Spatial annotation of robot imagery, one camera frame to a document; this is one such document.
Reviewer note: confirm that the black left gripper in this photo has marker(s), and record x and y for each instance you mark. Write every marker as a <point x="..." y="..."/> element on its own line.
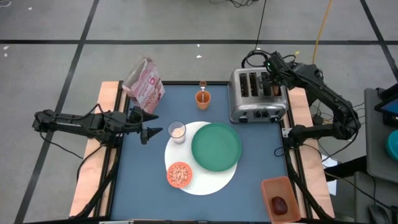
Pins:
<point x="133" y="119"/>

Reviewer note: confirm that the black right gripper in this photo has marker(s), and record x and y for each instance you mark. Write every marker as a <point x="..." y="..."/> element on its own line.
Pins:
<point x="276" y="67"/>

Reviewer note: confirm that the pink strawberry yogurt cereal box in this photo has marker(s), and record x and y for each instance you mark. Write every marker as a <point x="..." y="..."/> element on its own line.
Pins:
<point x="146" y="90"/>

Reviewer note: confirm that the dark red-brown food lump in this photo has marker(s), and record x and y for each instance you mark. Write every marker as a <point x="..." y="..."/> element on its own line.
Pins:
<point x="279" y="205"/>

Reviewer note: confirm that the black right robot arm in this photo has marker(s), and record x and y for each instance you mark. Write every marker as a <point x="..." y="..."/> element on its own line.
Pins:
<point x="329" y="99"/>

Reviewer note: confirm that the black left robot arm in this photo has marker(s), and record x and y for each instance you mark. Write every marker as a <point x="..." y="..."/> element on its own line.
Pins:
<point x="62" y="123"/>

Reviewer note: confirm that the clear drinking glass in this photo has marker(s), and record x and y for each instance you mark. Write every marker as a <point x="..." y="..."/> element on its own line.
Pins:
<point x="177" y="132"/>

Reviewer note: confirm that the silver four-slot toaster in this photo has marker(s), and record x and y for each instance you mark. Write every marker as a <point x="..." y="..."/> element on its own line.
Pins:
<point x="258" y="107"/>

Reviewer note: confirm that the metal mounting plate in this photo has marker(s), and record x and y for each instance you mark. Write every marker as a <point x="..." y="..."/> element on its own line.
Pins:
<point x="285" y="132"/>

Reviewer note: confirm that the orange plastic cup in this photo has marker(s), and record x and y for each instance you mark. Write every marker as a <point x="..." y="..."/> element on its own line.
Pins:
<point x="202" y="104"/>

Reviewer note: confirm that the cereal heap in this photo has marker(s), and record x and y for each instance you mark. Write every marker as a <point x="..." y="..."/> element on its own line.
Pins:
<point x="179" y="174"/>

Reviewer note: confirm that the black power adapter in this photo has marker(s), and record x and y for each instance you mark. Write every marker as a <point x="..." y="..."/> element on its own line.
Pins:
<point x="317" y="119"/>

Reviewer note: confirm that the orange patterned bowl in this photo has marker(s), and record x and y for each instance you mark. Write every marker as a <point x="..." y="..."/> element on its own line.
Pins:
<point x="169" y="182"/>

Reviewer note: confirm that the metal spoon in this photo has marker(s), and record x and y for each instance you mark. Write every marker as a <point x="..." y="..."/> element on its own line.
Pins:
<point x="202" y="84"/>

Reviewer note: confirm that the green round plate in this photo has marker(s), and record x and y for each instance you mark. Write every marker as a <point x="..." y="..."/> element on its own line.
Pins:
<point x="216" y="147"/>

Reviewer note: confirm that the light wooden side board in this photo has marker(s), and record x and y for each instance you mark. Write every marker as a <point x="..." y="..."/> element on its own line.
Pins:
<point x="320" y="183"/>
<point x="90" y="165"/>

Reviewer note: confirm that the white round placemat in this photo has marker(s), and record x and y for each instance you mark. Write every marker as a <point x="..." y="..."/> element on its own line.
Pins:
<point x="202" y="183"/>

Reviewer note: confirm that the white paper sheet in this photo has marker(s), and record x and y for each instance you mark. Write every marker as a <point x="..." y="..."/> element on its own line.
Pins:
<point x="331" y="161"/>

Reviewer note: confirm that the orange rectangular plastic container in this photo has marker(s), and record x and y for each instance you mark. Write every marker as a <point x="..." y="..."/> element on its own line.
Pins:
<point x="280" y="188"/>

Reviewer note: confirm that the black tablet with blue screen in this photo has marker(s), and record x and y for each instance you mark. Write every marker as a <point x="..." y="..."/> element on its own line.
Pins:
<point x="388" y="107"/>

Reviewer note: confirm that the grey side table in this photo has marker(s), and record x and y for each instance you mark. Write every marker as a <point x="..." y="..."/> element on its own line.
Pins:
<point x="373" y="149"/>

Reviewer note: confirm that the teal round object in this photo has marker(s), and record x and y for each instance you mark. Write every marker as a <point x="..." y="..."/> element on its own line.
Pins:
<point x="393" y="146"/>

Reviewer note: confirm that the grey desk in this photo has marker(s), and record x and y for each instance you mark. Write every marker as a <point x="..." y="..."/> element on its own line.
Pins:
<point x="363" y="199"/>

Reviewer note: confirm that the black computer mouse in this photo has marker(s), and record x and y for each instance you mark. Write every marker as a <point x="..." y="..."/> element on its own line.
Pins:
<point x="377" y="214"/>

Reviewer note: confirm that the black table frame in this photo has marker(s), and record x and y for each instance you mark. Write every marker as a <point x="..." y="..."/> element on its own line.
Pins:
<point x="174" y="83"/>

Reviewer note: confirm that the black diagonal frame strut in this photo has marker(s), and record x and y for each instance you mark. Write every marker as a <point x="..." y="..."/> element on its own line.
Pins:
<point x="306" y="186"/>
<point x="96" y="186"/>

